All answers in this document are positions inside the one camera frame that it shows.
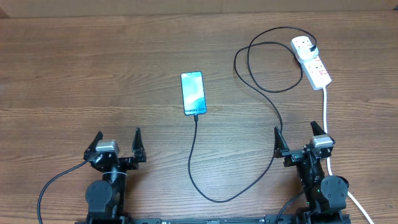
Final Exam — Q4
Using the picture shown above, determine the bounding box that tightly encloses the white charger plug adapter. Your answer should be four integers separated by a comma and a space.
295, 45, 319, 63

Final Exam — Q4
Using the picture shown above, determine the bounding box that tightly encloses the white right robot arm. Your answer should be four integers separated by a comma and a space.
266, 121, 351, 224

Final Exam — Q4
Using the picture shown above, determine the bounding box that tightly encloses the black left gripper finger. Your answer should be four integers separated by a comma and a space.
83, 131, 103, 161
131, 128, 147, 163

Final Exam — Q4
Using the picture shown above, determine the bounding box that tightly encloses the Samsung Galaxy smartphone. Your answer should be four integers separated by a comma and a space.
180, 72, 207, 116

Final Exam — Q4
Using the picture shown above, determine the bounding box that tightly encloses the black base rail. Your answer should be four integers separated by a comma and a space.
75, 215, 351, 224

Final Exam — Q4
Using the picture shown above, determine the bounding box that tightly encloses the white power strip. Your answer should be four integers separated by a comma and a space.
290, 36, 331, 90

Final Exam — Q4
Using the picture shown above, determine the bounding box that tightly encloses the white power strip cord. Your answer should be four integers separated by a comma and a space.
322, 86, 375, 224

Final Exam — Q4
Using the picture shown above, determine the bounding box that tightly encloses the black USB charging cable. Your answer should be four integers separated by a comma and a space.
187, 26, 318, 203

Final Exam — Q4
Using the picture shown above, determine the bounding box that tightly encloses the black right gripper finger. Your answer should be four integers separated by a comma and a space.
274, 126, 290, 158
310, 121, 325, 136

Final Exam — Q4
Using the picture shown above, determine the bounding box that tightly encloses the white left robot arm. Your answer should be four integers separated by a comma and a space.
83, 128, 147, 223

